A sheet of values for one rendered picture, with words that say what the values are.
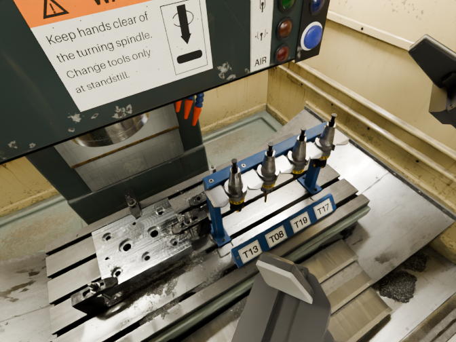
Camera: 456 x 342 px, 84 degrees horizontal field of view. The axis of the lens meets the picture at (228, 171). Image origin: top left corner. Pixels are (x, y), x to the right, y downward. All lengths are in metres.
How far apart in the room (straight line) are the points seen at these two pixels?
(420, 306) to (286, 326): 1.14
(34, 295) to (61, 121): 1.20
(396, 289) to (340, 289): 0.25
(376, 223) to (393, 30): 0.76
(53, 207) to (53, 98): 1.54
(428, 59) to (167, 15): 0.29
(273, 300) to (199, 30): 0.27
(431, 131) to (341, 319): 0.77
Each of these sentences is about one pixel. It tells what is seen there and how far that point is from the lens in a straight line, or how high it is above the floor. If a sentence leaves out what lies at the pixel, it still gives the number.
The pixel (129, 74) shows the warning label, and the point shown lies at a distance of 0.30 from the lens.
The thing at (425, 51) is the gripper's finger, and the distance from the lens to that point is 0.39.
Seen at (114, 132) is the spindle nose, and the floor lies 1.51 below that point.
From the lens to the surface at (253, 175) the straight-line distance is 0.74.
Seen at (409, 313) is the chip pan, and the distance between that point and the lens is 1.30.
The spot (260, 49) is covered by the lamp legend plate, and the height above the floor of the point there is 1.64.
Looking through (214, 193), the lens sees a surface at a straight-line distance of 0.71.
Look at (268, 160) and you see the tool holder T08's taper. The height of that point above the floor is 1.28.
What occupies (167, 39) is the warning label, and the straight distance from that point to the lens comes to 0.30.
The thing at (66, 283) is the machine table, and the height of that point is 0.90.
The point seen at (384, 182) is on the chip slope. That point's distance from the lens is 1.37.
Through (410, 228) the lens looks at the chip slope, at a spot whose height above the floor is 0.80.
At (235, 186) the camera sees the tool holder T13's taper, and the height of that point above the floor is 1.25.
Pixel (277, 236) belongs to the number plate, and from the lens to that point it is 0.96.
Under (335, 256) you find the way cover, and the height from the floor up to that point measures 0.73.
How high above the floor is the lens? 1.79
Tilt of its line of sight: 49 degrees down
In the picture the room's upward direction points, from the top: 5 degrees counter-clockwise
